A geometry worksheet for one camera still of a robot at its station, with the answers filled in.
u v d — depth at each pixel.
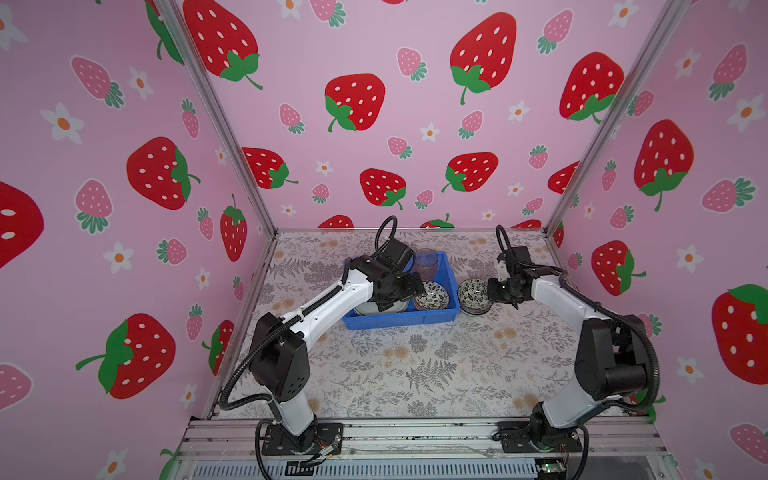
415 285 0.76
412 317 0.95
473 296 0.96
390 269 0.60
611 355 0.46
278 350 0.46
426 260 1.01
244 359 0.39
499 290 0.84
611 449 0.73
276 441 0.72
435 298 0.97
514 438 0.74
